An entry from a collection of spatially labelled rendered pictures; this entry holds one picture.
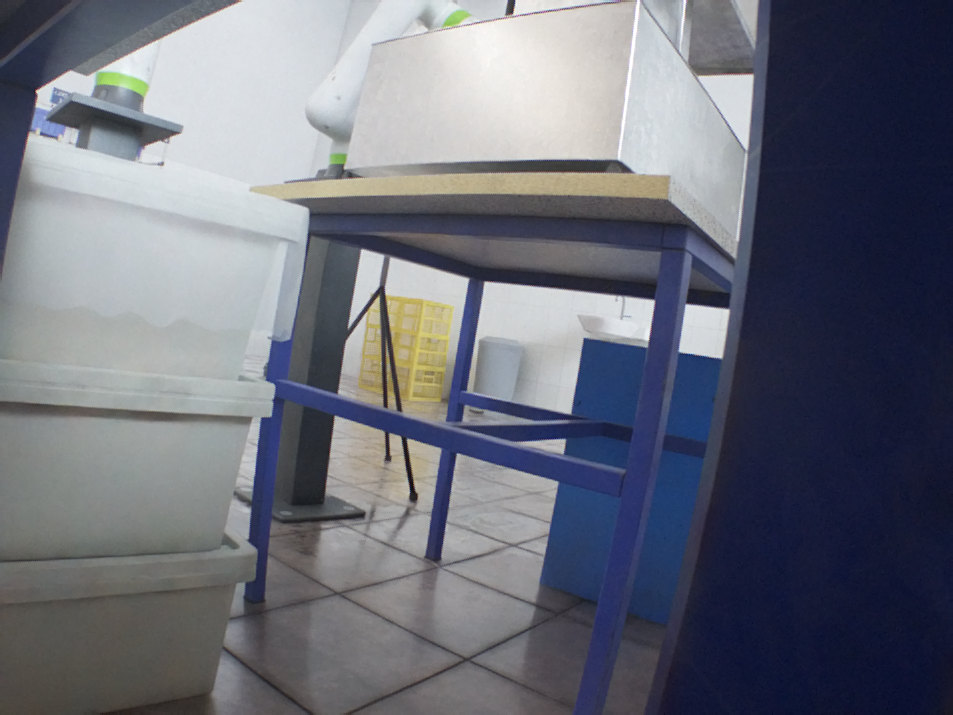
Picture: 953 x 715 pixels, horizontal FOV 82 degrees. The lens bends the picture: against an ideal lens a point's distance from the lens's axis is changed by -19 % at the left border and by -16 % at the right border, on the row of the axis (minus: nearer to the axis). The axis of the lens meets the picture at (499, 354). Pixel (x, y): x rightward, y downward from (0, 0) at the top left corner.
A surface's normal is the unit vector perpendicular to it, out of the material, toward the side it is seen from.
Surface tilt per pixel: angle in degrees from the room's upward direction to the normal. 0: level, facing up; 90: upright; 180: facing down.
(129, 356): 96
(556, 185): 90
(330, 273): 90
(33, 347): 96
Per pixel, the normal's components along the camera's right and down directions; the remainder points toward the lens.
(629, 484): -0.55, -0.07
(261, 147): 0.82, 0.14
